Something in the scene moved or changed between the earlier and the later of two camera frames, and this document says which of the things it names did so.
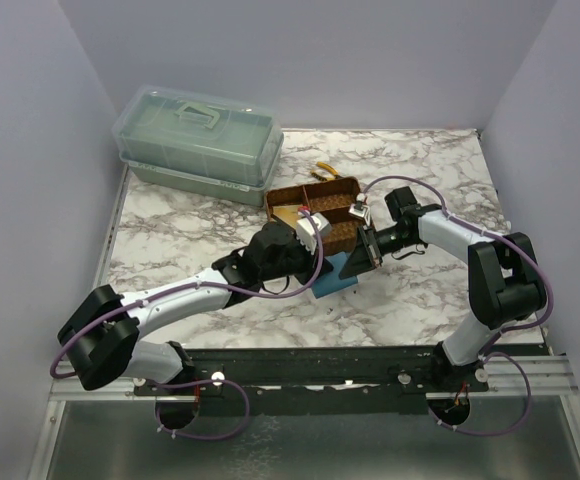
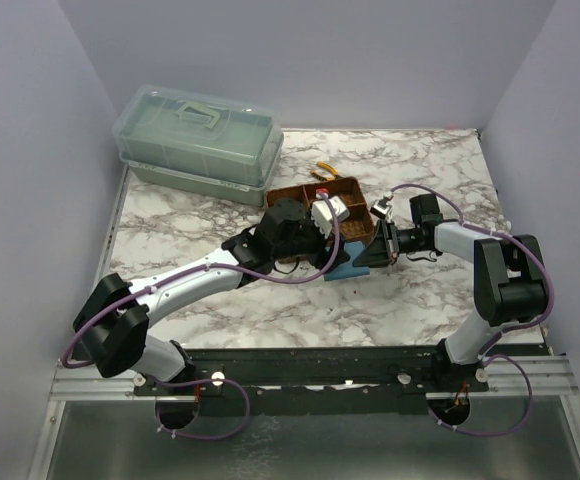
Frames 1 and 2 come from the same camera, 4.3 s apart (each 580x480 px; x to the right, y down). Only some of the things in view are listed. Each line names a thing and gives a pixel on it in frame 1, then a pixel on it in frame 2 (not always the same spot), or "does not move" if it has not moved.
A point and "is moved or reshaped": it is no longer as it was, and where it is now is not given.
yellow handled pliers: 336,175 does not move
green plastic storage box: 210,146 does not move
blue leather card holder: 331,281 is moved or reshaped
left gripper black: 308,265 -> 327,248
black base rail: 312,380 does not move
